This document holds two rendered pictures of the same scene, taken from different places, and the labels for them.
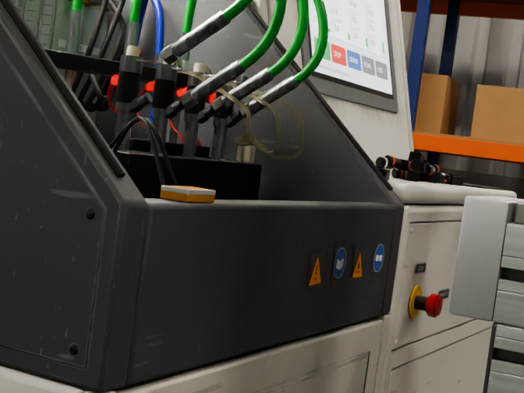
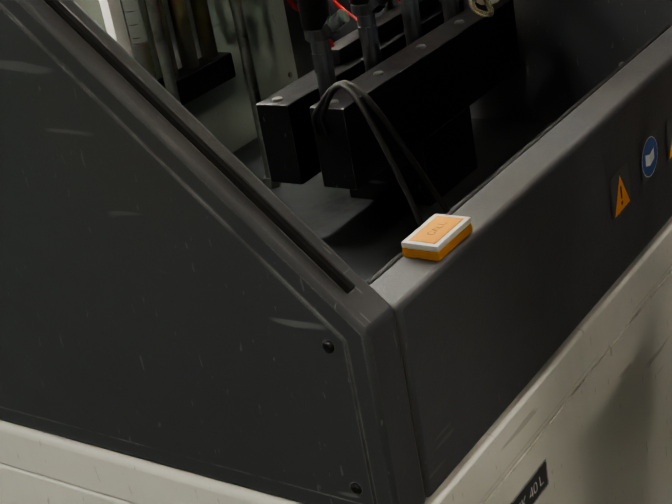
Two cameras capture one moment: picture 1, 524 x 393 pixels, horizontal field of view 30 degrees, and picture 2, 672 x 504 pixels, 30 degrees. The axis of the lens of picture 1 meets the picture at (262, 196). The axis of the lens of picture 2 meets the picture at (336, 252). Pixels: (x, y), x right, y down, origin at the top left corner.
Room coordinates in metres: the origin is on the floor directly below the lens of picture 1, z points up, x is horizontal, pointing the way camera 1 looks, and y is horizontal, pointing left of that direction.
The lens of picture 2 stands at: (0.10, -0.02, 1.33)
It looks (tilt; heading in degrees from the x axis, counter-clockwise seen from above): 25 degrees down; 11
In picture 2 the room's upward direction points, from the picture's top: 11 degrees counter-clockwise
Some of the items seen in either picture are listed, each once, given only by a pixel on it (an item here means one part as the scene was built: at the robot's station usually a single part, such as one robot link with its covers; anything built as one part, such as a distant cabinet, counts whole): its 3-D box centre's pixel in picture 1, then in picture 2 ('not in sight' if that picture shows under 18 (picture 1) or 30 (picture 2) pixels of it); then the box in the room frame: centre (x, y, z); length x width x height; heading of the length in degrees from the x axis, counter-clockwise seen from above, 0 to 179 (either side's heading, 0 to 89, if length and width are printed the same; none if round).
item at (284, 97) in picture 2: (165, 209); (404, 115); (1.33, 0.13, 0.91); 0.34 x 0.10 x 0.15; 153
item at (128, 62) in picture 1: (129, 141); (335, 75); (1.21, 0.17, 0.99); 0.05 x 0.03 x 0.21; 63
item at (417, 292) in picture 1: (426, 304); not in sight; (1.49, -0.27, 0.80); 0.05 x 0.04 x 0.05; 153
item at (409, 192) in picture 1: (412, 188); not in sight; (1.77, -0.27, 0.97); 0.70 x 0.22 x 0.03; 153
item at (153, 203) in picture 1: (278, 270); (572, 217); (1.11, -0.03, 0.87); 0.62 x 0.04 x 0.16; 153
